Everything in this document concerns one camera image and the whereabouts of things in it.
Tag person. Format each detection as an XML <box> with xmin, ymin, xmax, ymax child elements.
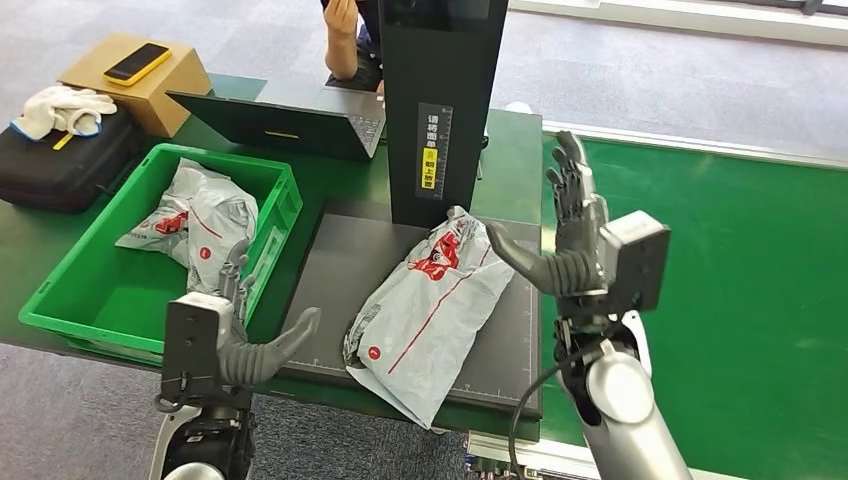
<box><xmin>319</xmin><ymin>0</ymin><xmax>386</xmax><ymax>94</ymax></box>

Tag black zippered carrying case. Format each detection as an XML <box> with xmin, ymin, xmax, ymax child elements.
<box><xmin>0</xmin><ymin>105</ymin><xmax>144</xmax><ymax>213</ymax></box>

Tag black scanner column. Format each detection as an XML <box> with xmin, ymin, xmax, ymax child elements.
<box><xmin>377</xmin><ymin>0</ymin><xmax>510</xmax><ymax>230</ymax></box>

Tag black scanner platform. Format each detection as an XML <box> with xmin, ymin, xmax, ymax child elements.
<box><xmin>274</xmin><ymin>198</ymin><xmax>543</xmax><ymax>420</ymax></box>

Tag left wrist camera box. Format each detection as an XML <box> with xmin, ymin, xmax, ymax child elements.
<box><xmin>160</xmin><ymin>292</ymin><xmax>234</xmax><ymax>407</ymax></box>

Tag yellow-cased smartphone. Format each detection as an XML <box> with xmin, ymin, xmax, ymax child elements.
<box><xmin>102</xmin><ymin>42</ymin><xmax>174</xmax><ymax>87</ymax></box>

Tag white raised floor strip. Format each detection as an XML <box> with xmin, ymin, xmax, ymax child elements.
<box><xmin>506</xmin><ymin>0</ymin><xmax>848</xmax><ymax>49</ymax></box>

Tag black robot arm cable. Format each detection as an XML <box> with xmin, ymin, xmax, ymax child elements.
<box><xmin>506</xmin><ymin>341</ymin><xmax>607</xmax><ymax>480</ymax></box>

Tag grey red-printed poly mailer package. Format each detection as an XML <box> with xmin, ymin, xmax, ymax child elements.
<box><xmin>114</xmin><ymin>157</ymin><xmax>261</xmax><ymax>296</ymax></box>
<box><xmin>342</xmin><ymin>205</ymin><xmax>517</xmax><ymax>431</ymax></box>

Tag green conveyor belt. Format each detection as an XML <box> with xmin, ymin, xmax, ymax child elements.
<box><xmin>539</xmin><ymin>135</ymin><xmax>848</xmax><ymax>480</ymax></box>

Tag green plastic crate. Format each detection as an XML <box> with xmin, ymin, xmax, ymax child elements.
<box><xmin>18</xmin><ymin>142</ymin><xmax>305</xmax><ymax>366</ymax></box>

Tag white cloth gloves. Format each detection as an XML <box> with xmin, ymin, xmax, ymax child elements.
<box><xmin>9</xmin><ymin>84</ymin><xmax>119</xmax><ymax>142</ymax></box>

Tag person's hand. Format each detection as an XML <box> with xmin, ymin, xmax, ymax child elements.
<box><xmin>323</xmin><ymin>0</ymin><xmax>360</xmax><ymax>38</ymax></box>

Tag pale conveyor side rail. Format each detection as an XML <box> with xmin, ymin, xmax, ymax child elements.
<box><xmin>541</xmin><ymin>119</ymin><xmax>848</xmax><ymax>172</ymax></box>
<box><xmin>466</xmin><ymin>430</ymin><xmax>750</xmax><ymax>480</ymax></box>

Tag brown cardboard box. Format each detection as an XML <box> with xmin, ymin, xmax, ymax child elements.
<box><xmin>57</xmin><ymin>33</ymin><xmax>213</xmax><ymax>139</ymax></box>

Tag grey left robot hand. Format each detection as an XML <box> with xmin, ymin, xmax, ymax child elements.
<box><xmin>215</xmin><ymin>238</ymin><xmax>323</xmax><ymax>389</ymax></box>

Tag dark laptop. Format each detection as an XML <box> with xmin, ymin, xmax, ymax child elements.
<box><xmin>165</xmin><ymin>78</ymin><xmax>388</xmax><ymax>162</ymax></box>

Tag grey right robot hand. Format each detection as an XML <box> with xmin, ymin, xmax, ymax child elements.
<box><xmin>485</xmin><ymin>130</ymin><xmax>611</xmax><ymax>318</ymax></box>

